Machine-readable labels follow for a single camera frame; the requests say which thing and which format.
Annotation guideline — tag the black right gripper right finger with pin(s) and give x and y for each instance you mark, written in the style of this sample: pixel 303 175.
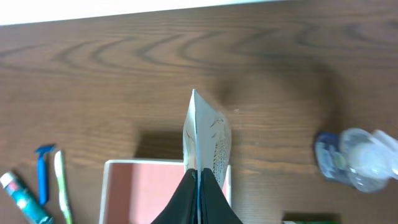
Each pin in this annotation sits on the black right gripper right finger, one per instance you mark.
pixel 214 208

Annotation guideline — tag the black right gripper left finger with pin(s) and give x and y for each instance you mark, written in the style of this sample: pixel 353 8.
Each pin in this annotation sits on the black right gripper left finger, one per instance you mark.
pixel 182 207

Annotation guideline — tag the white shampoo tube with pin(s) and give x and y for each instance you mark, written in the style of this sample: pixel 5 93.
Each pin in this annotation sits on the white shampoo tube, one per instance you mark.
pixel 206 138

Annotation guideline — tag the green and white soap box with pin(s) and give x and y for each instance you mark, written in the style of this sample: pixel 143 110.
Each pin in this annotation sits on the green and white soap box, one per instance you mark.
pixel 309 222

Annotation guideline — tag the green Colgate toothpaste tube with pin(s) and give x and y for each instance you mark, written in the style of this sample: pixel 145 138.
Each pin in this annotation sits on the green Colgate toothpaste tube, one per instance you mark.
pixel 24 200

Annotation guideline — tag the clear foam pump bottle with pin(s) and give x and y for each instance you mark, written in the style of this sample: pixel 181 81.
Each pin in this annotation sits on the clear foam pump bottle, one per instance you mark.
pixel 366 161

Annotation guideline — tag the white box with pink interior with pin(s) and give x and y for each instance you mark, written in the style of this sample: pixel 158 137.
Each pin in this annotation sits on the white box with pink interior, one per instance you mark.
pixel 137 190

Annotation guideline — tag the green and white toothbrush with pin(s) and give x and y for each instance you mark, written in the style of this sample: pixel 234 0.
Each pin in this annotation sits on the green and white toothbrush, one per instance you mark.
pixel 62 188

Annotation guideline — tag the blue disposable razor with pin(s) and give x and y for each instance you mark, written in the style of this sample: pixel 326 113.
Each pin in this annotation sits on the blue disposable razor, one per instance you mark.
pixel 43 172

